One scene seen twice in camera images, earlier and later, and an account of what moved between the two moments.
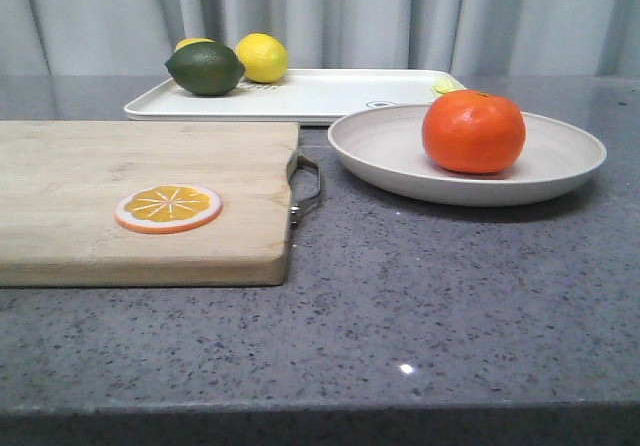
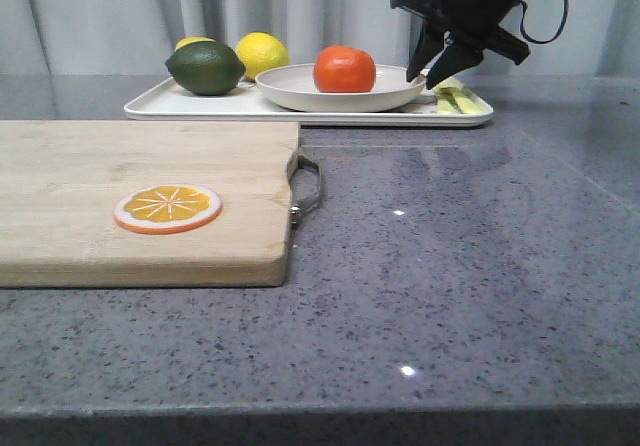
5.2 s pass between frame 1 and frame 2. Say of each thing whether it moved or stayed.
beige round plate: moved
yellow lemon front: stayed
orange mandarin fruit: moved
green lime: stayed
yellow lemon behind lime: stayed
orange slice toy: stayed
